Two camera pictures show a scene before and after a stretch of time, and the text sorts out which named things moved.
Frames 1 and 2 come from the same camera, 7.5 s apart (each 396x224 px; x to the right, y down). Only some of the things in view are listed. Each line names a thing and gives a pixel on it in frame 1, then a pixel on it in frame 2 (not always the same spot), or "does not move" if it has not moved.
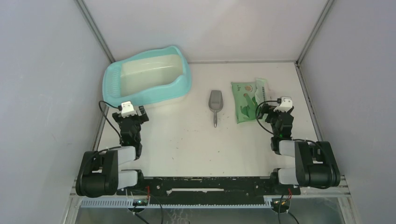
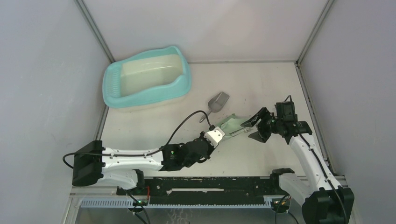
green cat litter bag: (248, 95) -> (232, 126)
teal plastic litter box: (147, 78) does not move
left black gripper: (141, 118) -> (210, 148)
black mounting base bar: (249, 190) does not move
